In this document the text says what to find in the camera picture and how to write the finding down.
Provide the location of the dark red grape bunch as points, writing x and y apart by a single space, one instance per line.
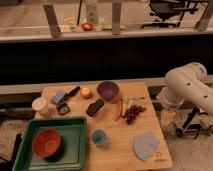
132 113

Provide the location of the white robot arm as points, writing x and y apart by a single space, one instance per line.
187 83

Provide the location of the blue plastic cup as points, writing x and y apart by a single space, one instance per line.
98 137

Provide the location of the white lidded cup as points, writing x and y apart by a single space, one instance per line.
40 105

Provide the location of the purple bowl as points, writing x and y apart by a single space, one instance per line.
108 90

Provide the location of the orange carrot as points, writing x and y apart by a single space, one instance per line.
119 110

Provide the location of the orange round fruit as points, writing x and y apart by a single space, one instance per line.
86 93

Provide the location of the black rectangular block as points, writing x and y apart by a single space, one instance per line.
94 107

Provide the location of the blue sponge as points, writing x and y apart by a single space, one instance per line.
58 97

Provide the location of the small black box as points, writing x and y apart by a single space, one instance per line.
63 109

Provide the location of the green plastic tray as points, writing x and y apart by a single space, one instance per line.
71 153

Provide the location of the orange fruit in background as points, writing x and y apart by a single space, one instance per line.
87 26

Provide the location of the light blue cloth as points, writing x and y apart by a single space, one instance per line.
145 145

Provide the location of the orange bowl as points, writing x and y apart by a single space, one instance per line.
46 143

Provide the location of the black stand beside table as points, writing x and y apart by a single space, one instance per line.
196 122

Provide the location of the black office chair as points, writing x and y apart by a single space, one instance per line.
170 13

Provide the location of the black handled brush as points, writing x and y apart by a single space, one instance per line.
72 93

